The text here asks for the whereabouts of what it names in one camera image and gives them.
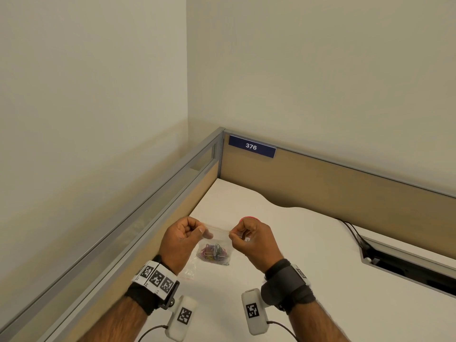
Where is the person's right hand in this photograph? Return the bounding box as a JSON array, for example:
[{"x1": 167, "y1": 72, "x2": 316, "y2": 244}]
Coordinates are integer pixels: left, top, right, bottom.
[{"x1": 228, "y1": 219, "x2": 285, "y2": 274}]

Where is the person's left hand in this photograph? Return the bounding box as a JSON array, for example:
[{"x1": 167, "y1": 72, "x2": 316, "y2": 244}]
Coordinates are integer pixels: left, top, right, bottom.
[{"x1": 158, "y1": 216, "x2": 211, "y2": 276}]

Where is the clear zip plastic bag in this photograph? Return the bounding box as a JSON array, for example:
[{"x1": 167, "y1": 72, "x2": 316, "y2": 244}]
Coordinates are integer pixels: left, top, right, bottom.
[
  {"x1": 194, "y1": 224, "x2": 235, "y2": 266},
  {"x1": 178, "y1": 257, "x2": 201, "y2": 281}
]

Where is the bundle of colourful paper clips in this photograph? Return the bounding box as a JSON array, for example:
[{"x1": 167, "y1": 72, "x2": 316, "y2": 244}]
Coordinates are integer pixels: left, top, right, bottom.
[{"x1": 199, "y1": 242, "x2": 231, "y2": 265}]

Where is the person's left forearm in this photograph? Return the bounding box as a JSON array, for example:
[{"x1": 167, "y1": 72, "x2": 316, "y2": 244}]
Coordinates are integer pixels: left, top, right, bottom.
[{"x1": 78, "y1": 297, "x2": 149, "y2": 342}]

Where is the person's right forearm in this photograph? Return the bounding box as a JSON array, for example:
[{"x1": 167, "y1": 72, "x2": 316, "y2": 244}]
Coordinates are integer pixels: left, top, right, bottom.
[{"x1": 286, "y1": 301, "x2": 352, "y2": 342}]

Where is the glass topped desk partition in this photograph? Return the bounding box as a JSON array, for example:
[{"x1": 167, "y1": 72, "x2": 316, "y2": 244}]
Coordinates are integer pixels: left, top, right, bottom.
[{"x1": 0, "y1": 127, "x2": 226, "y2": 342}]

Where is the black wristband with marker tags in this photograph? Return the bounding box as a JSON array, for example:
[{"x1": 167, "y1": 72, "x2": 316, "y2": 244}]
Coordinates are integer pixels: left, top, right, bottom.
[{"x1": 123, "y1": 254, "x2": 180, "y2": 316}]

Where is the white marker cube on wrist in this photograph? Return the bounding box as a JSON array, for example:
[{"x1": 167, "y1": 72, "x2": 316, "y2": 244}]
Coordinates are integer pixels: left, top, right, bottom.
[{"x1": 165, "y1": 295, "x2": 199, "y2": 342}]

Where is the beige desk partition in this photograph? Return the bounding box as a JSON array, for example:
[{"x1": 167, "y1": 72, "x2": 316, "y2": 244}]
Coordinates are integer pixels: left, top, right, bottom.
[{"x1": 217, "y1": 128, "x2": 456, "y2": 252}]

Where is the blue number sign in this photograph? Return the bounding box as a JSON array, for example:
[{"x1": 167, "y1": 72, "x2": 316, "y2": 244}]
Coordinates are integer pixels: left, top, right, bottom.
[{"x1": 228, "y1": 135, "x2": 277, "y2": 159}]

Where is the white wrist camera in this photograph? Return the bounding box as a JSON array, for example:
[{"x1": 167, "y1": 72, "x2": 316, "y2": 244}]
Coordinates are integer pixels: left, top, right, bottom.
[{"x1": 241, "y1": 288, "x2": 270, "y2": 336}]

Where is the grey camera cable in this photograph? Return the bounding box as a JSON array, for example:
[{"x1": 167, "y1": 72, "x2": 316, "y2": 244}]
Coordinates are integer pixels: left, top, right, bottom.
[
  {"x1": 267, "y1": 320, "x2": 298, "y2": 342},
  {"x1": 137, "y1": 325, "x2": 170, "y2": 342}
]

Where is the black cable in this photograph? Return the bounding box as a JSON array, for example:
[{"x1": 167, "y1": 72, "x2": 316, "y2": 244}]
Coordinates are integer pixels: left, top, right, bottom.
[
  {"x1": 336, "y1": 218, "x2": 362, "y2": 248},
  {"x1": 343, "y1": 221, "x2": 371, "y2": 250}
]

